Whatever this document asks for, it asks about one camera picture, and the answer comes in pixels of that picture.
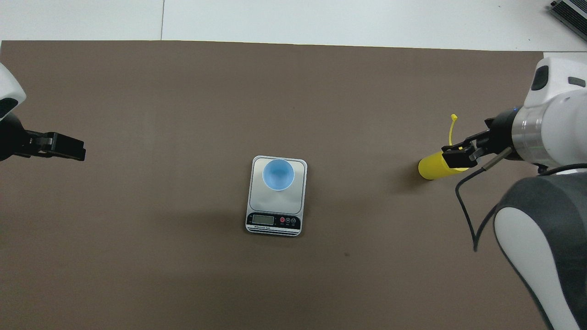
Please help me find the yellow squeeze bottle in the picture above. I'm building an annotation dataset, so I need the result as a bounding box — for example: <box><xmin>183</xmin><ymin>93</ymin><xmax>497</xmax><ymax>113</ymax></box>
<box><xmin>418</xmin><ymin>114</ymin><xmax>471</xmax><ymax>181</ymax></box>

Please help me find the brown table mat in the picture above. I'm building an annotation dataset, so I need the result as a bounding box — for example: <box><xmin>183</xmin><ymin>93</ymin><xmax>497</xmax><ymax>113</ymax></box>
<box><xmin>0</xmin><ymin>40</ymin><xmax>576</xmax><ymax>330</ymax></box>

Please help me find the light blue plastic cup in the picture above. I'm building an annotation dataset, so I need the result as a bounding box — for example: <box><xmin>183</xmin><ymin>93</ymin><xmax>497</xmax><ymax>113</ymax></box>
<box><xmin>262</xmin><ymin>158</ymin><xmax>295</xmax><ymax>192</ymax></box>

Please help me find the grey ribbed metal device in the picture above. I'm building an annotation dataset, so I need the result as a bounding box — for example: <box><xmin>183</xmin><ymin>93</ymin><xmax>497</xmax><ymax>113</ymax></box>
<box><xmin>550</xmin><ymin>0</ymin><xmax>587</xmax><ymax>43</ymax></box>

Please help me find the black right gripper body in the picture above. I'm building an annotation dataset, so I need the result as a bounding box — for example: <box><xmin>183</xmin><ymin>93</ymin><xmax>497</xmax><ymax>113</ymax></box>
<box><xmin>475</xmin><ymin>108</ymin><xmax>523</xmax><ymax>160</ymax></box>

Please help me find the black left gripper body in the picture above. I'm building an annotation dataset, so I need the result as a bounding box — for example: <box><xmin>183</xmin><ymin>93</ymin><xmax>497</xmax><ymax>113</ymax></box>
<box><xmin>0</xmin><ymin>112</ymin><xmax>46</xmax><ymax>162</ymax></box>

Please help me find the silver digital kitchen scale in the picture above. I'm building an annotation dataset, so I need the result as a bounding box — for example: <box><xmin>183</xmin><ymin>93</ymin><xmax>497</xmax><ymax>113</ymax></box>
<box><xmin>245</xmin><ymin>155</ymin><xmax>308</xmax><ymax>237</ymax></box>

